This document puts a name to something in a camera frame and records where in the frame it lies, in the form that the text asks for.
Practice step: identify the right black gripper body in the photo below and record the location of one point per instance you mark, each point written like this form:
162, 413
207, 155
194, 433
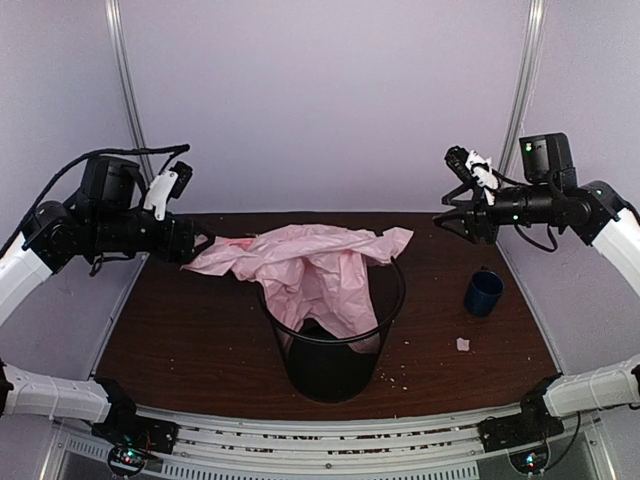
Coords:
481, 210

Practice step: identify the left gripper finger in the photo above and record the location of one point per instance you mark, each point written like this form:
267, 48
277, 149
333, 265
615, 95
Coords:
189, 255
203, 235

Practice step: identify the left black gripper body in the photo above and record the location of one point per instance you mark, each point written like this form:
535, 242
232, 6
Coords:
171, 253

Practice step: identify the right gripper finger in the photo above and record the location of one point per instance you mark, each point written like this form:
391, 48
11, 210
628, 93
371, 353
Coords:
455, 221
453, 197

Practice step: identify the pink plastic trash bag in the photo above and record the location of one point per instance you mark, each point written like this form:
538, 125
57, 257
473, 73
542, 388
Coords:
309, 271

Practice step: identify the black mesh trash bin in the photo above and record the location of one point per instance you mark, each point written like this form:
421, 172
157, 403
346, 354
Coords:
328, 369

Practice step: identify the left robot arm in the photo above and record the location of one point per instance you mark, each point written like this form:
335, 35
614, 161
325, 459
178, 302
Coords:
100, 208

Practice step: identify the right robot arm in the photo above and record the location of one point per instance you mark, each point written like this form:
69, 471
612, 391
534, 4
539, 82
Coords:
550, 195

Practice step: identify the dark blue cup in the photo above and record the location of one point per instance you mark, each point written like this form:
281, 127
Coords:
484, 290

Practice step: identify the small pink bag scrap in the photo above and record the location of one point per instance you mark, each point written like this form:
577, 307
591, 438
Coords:
463, 345

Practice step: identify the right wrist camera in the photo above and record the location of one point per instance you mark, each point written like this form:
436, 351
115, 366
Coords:
470, 167

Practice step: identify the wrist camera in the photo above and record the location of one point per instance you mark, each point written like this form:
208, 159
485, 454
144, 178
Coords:
470, 167
166, 186

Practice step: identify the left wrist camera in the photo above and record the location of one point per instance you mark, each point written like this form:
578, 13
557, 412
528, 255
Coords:
166, 186

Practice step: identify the right aluminium frame post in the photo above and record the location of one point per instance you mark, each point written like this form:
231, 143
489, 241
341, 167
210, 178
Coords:
526, 78

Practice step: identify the aluminium frame post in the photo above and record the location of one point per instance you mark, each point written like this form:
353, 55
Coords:
526, 78
118, 41

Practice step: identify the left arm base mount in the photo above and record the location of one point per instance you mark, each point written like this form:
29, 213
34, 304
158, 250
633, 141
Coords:
135, 442

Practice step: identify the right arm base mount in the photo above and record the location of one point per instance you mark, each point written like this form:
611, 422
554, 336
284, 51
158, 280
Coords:
524, 441

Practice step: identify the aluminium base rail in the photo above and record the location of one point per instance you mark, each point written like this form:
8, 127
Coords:
445, 446

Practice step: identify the left aluminium frame post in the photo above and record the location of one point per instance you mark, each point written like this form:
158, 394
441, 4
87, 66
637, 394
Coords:
118, 41

